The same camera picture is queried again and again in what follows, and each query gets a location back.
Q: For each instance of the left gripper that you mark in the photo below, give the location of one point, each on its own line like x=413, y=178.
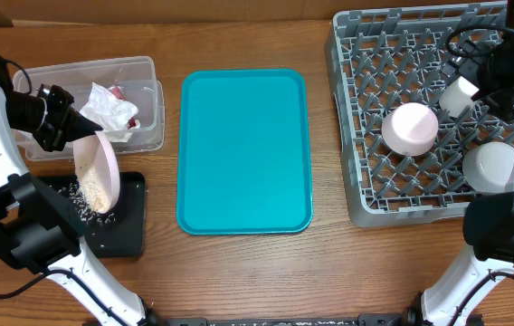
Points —
x=67, y=122

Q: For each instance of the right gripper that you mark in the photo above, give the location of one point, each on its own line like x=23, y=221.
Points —
x=505, y=100

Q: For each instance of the white napkin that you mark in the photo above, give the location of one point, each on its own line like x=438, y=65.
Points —
x=110, y=113

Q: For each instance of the white round plate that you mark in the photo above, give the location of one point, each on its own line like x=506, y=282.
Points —
x=98, y=146

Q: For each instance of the white paper cup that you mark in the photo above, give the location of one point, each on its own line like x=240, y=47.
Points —
x=457, y=96

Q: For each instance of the red sauce packet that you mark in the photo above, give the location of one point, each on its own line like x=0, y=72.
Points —
x=118, y=92

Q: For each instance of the grey small bowl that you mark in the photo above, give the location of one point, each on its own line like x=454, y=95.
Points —
x=487, y=168

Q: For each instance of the pink bowl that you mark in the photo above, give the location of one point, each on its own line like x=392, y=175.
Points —
x=410, y=129

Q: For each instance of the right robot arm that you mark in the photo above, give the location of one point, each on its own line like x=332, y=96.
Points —
x=488, y=225

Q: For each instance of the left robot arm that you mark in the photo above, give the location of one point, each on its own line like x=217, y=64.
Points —
x=40, y=230

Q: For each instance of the pile of rice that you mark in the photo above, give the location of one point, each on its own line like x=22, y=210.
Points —
x=91, y=191

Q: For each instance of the clear plastic bin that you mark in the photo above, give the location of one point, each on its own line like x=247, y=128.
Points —
x=136, y=76

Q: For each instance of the black tray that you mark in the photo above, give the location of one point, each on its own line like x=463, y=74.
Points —
x=120, y=232

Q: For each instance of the grey dish rack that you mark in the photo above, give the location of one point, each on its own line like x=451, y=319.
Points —
x=380, y=59

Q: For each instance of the teal serving tray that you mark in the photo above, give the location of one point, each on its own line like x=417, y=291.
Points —
x=244, y=165

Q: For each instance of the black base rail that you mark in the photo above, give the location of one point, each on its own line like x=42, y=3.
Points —
x=371, y=319

